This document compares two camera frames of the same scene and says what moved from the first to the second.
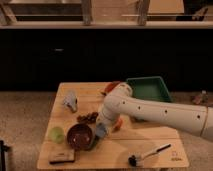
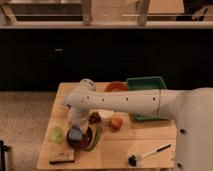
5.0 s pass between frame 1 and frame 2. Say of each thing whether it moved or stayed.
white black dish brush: stayed
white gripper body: moved
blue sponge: moved
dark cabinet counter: stayed
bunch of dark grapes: stayed
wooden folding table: stayed
